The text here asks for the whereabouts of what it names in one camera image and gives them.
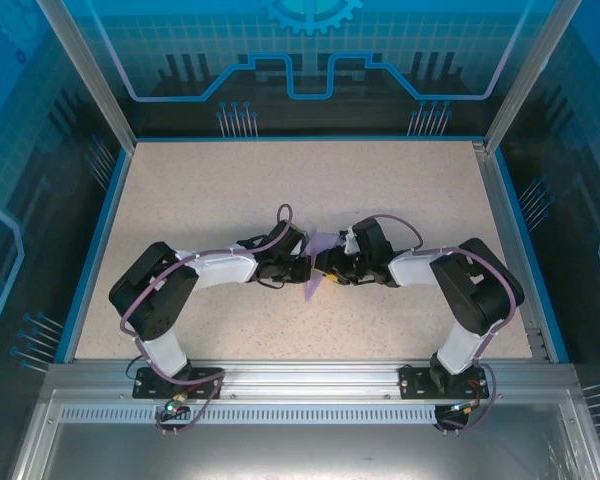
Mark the blue table edge strip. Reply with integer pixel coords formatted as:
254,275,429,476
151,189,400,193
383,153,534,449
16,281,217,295
490,148,571,365
53,147,135,365

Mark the slotted aluminium cable duct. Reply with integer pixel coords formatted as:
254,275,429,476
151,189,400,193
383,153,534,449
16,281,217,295
58,405,440,425

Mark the aluminium side rail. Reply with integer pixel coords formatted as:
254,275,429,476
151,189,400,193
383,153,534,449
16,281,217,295
471,140,554,362

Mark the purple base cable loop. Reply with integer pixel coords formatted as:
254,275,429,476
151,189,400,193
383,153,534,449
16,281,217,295
437,364,497,434
154,369,227,435

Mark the purple paper sheet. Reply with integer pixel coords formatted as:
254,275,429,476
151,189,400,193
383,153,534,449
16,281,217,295
303,228,335,302

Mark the aluminium frame post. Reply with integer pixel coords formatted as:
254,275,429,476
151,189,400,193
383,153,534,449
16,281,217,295
483,0,582,154
34,0,137,151

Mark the aluminium mounting rail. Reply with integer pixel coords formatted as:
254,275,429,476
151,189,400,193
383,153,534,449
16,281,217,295
47,358,579,401

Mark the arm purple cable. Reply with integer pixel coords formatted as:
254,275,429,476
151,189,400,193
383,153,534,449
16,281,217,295
120,203,295,384
367,213,519,371

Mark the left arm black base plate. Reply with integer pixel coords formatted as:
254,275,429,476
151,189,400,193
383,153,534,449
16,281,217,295
132,367,225,401

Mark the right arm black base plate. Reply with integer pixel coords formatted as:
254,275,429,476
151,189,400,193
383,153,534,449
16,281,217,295
398,364,486,401

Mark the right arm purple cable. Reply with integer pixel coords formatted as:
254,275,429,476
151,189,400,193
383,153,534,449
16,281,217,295
367,213,519,371

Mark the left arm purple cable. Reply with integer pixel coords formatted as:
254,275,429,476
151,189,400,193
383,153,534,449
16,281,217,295
120,203,295,384

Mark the metal sheet tray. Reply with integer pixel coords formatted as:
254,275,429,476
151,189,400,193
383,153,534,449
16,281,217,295
9,389,600,480

